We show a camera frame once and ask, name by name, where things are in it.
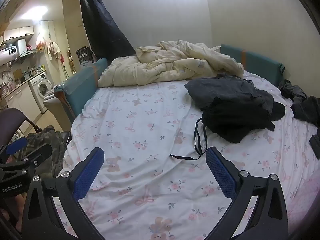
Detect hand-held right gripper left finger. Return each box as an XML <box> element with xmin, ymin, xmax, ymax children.
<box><xmin>21</xmin><ymin>147</ymin><xmax>105</xmax><ymax>240</ymax></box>

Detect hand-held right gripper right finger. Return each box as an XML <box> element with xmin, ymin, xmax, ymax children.
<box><xmin>205</xmin><ymin>146</ymin><xmax>288</xmax><ymax>240</ymax></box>

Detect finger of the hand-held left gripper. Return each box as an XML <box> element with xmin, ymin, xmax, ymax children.
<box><xmin>14</xmin><ymin>144</ymin><xmax>53</xmax><ymax>178</ymax></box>
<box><xmin>0</xmin><ymin>137</ymin><xmax>28</xmax><ymax>166</ymax></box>

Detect black pants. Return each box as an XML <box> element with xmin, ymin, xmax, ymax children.
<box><xmin>169</xmin><ymin>96</ymin><xmax>286</xmax><ymax>160</ymax></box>

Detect camouflage garment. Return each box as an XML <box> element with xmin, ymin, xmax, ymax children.
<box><xmin>25</xmin><ymin>127</ymin><xmax>68</xmax><ymax>178</ymax></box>

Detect dark folding chair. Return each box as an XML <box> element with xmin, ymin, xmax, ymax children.
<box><xmin>0</xmin><ymin>107</ymin><xmax>72</xmax><ymax>147</ymax></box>

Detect white kitchen counter cabinet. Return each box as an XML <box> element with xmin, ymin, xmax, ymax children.
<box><xmin>0</xmin><ymin>81</ymin><xmax>42</xmax><ymax>120</ymax></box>

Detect white washing machine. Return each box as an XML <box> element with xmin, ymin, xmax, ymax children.
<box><xmin>28</xmin><ymin>72</ymin><xmax>54</xmax><ymax>113</ymax></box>

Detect floral bed sheet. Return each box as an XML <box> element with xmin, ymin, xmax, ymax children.
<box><xmin>56</xmin><ymin>71</ymin><xmax>320</xmax><ymax>240</ymax></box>

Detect row of kitchen counter bottles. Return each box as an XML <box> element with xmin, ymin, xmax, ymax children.
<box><xmin>21</xmin><ymin>65</ymin><xmax>45</xmax><ymax>77</ymax></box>

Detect teal padded bed surround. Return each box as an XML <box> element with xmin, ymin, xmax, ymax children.
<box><xmin>220</xmin><ymin>44</ymin><xmax>285</xmax><ymax>87</ymax></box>
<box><xmin>54</xmin><ymin>58</ymin><xmax>109</xmax><ymax>118</ymax></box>

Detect dark grey garment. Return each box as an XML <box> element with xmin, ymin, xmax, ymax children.
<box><xmin>184</xmin><ymin>74</ymin><xmax>275</xmax><ymax>115</ymax></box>

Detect white water heater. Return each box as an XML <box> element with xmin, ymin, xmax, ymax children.
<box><xmin>0</xmin><ymin>38</ymin><xmax>27</xmax><ymax>63</ymax></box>

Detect range hood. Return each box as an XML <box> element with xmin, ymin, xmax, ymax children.
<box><xmin>19</xmin><ymin>50</ymin><xmax>38</xmax><ymax>60</ymax></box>

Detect small storage rack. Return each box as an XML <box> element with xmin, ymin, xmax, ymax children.
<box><xmin>66</xmin><ymin>46</ymin><xmax>77</xmax><ymax>74</ymax></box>

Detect small black cloth item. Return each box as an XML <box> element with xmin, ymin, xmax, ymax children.
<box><xmin>309</xmin><ymin>127</ymin><xmax>320</xmax><ymax>159</ymax></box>

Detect hanging towels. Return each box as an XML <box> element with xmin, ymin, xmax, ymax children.
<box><xmin>47</xmin><ymin>41</ymin><xmax>62</xmax><ymax>60</ymax></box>

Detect hanging plastic bag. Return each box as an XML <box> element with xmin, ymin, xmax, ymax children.
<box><xmin>35</xmin><ymin>34</ymin><xmax>48</xmax><ymax>50</ymax></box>

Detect black printed paper bag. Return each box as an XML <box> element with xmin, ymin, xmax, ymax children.
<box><xmin>76</xmin><ymin>46</ymin><xmax>94</xmax><ymax>67</ymax></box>

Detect crumpled black garment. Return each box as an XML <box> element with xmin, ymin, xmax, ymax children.
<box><xmin>291</xmin><ymin>95</ymin><xmax>320</xmax><ymax>127</ymax></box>

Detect crumpled grey garment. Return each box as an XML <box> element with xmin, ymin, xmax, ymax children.
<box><xmin>279</xmin><ymin>79</ymin><xmax>309</xmax><ymax>103</ymax></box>

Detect white upper kitchen cabinets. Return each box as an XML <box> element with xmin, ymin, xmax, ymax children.
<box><xmin>4</xmin><ymin>26</ymin><xmax>34</xmax><ymax>40</ymax></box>

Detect white tall cabinet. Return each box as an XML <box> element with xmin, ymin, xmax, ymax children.
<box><xmin>39</xmin><ymin>20</ymin><xmax>57</xmax><ymax>45</ymax></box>

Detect cream duvet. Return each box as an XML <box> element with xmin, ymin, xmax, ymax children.
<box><xmin>97</xmin><ymin>39</ymin><xmax>245</xmax><ymax>88</ymax></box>

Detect navy hanging curtain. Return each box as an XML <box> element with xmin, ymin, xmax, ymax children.
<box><xmin>79</xmin><ymin>0</ymin><xmax>137</xmax><ymax>60</ymax></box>

